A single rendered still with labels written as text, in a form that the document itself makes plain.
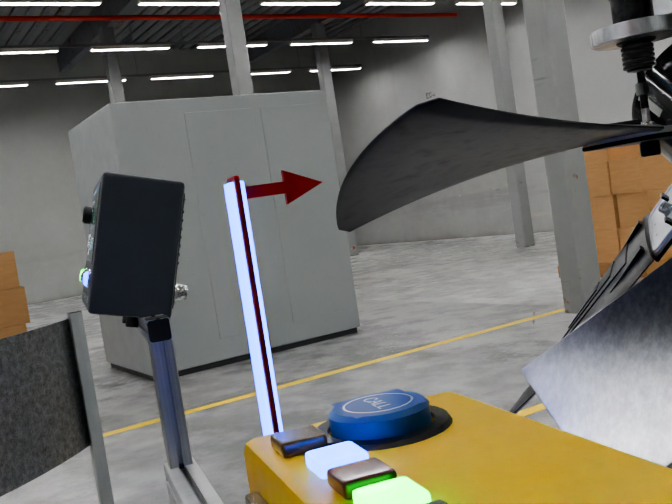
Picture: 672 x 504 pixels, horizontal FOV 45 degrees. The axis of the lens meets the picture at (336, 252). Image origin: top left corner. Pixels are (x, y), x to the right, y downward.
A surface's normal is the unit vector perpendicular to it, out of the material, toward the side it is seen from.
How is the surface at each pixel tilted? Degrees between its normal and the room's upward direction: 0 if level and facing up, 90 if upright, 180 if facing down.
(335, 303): 90
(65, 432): 90
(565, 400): 55
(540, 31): 90
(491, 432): 0
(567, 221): 90
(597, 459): 0
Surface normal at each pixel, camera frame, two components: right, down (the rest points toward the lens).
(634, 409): -0.55, -0.46
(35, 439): 0.94, -0.12
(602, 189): -0.84, 0.15
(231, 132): 0.51, -0.04
